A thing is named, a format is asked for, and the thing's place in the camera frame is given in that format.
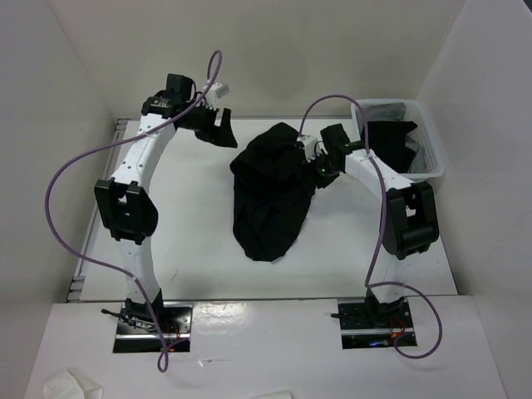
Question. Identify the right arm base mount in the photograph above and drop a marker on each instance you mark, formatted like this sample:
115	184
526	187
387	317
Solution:
365	324

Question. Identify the black pleated skirt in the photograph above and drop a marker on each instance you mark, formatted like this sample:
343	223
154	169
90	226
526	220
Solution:
273	191

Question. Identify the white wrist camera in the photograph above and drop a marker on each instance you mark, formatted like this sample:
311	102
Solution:
309	145
215	93

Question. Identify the white plastic basket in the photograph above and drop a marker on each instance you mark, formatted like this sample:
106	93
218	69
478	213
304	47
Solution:
429	163

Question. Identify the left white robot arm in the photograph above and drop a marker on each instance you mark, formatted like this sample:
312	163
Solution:
123	200

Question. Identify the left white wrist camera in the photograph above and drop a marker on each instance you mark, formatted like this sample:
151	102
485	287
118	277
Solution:
215	93

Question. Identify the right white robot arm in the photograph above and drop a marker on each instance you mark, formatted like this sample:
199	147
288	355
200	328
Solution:
408	222

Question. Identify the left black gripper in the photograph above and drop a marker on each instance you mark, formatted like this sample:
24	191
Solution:
223	135

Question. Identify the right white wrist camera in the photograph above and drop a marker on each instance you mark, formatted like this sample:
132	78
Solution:
309	145

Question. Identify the crumpled white tissue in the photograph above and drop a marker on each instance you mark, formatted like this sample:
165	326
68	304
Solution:
71	384

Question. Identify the black skirt in basket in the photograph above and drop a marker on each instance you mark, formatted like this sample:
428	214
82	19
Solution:
388	140

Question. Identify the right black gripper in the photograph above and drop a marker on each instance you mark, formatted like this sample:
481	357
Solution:
323	182

